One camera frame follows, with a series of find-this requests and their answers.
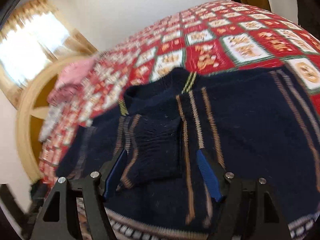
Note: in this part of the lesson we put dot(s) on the red printed bear blanket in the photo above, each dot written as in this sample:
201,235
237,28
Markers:
212,50

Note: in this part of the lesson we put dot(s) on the navy striped knit sweater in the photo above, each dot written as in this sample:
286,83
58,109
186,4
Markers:
250,130

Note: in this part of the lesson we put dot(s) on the beige patterned curtain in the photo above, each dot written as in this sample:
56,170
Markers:
75,42

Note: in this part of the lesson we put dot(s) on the pink pillow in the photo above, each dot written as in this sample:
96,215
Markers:
72,77

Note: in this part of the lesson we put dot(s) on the wooden headboard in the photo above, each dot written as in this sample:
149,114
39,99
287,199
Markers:
25,110

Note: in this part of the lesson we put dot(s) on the window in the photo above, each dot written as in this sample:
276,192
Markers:
30,47

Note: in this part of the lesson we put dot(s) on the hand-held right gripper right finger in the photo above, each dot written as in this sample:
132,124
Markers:
207,172

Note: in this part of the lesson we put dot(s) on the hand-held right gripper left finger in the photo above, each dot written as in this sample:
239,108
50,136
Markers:
113,177

